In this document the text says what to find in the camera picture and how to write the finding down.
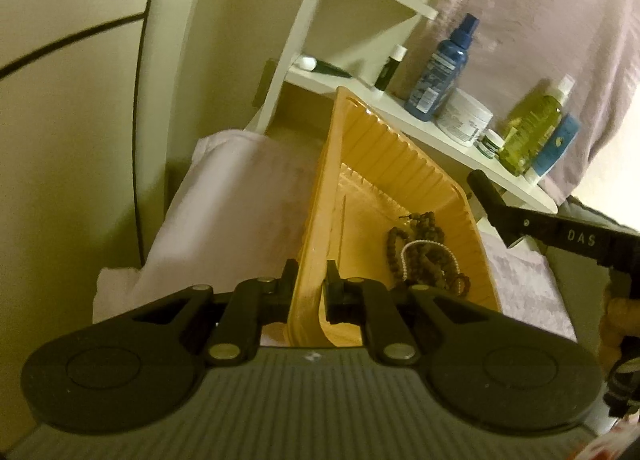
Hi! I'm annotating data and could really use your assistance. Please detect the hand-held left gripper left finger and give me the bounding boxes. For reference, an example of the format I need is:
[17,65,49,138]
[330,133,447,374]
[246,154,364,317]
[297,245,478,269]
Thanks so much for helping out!
[132,260,301,366]

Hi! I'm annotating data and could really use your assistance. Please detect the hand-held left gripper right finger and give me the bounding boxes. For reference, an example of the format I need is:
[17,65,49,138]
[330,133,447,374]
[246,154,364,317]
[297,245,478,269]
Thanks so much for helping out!
[324,260,501,366]

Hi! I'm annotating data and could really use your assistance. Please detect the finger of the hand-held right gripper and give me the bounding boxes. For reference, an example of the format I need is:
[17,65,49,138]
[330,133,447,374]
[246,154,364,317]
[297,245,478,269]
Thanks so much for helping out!
[467,170,531,247]

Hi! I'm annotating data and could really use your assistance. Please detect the dark bead necklace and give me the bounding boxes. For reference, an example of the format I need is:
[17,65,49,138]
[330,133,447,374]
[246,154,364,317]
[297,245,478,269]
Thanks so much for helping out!
[430,273,472,297]

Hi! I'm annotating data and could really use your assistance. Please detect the brown bead necklace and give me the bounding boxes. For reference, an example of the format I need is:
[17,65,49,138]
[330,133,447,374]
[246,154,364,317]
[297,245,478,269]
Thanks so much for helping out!
[385,210,471,297]

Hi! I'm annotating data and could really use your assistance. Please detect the white pearl necklace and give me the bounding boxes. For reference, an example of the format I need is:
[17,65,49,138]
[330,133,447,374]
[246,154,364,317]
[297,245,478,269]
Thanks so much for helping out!
[400,239,458,287]

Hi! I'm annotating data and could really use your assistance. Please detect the orange plastic tray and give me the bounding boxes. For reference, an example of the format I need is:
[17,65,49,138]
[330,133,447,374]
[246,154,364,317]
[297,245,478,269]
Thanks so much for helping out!
[285,85,503,348]

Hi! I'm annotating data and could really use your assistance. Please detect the person's right hand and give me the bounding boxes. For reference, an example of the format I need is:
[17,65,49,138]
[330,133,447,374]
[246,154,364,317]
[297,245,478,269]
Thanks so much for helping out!
[597,285,640,366]

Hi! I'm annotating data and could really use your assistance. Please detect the small green jar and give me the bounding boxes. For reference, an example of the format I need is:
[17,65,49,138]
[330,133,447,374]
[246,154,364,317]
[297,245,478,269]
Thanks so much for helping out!
[476,129,505,159]

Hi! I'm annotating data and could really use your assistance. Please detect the green spray bottle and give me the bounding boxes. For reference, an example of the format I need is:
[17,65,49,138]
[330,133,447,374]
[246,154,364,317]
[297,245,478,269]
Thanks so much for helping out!
[497,74,576,176]

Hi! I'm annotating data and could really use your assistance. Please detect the blue and white tube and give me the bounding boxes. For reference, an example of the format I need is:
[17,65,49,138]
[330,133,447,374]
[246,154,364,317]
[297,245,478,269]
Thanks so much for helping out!
[525,113,581,186]

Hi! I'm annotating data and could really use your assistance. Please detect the lilac table towel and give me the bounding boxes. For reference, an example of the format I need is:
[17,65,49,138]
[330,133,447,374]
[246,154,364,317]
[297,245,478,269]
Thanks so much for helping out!
[92,127,578,347]

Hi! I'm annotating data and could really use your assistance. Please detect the white jar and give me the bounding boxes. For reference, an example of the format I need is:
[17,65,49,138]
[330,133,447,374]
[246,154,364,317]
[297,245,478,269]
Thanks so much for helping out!
[436,89,493,147]

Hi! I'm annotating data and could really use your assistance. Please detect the cream shelf unit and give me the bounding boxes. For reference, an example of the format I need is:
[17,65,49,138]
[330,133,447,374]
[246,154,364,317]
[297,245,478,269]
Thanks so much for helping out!
[245,0,558,213]

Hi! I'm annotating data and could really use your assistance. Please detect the blue spray bottle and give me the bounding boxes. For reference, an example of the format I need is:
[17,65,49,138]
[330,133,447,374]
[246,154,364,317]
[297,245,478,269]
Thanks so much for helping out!
[404,14,480,121]

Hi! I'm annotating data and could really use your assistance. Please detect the pink hanging towel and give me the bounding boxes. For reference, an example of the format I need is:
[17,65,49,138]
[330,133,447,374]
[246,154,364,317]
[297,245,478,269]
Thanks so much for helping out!
[390,0,640,201]

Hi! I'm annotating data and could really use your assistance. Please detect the red and white packet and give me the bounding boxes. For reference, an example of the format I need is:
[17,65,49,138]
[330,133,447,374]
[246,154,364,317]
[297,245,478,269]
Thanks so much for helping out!
[582,427,640,460]

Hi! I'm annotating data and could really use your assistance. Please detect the black tube with white cap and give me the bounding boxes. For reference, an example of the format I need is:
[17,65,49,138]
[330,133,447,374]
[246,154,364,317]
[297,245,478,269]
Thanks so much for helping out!
[295,55,353,78]

